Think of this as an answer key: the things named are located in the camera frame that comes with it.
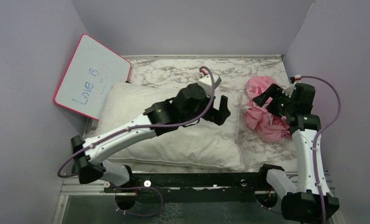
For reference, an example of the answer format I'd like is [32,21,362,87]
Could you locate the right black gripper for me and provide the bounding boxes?
[253,83,296,119]

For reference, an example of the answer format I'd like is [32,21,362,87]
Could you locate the pink framed whiteboard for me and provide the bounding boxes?
[53,34,132,120]

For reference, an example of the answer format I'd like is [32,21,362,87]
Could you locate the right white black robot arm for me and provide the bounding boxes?
[252,83,340,224]

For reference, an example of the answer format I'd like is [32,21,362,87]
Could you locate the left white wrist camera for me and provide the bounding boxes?
[197,70,221,96]

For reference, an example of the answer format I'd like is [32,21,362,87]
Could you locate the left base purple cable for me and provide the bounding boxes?
[106,184,164,217]

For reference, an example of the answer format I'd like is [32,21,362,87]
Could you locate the black mounting rail base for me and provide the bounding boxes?
[103,172,278,208]

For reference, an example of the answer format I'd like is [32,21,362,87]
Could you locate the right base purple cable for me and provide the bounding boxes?
[255,197,283,216]

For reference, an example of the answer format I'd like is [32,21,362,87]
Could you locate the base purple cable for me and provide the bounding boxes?
[106,184,164,217]
[255,197,283,216]

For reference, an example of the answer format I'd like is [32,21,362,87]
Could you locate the white pillow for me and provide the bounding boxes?
[88,83,245,171]

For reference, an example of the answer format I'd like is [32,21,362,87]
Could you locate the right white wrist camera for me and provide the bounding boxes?
[282,75,302,98]

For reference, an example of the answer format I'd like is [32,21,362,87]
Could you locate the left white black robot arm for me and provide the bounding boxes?
[71,83,230,192]

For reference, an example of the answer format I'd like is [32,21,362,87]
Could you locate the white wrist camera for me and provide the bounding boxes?
[282,75,302,98]
[197,70,221,96]

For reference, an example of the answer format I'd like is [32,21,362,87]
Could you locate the pink floral pillowcase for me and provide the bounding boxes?
[244,76,292,143]

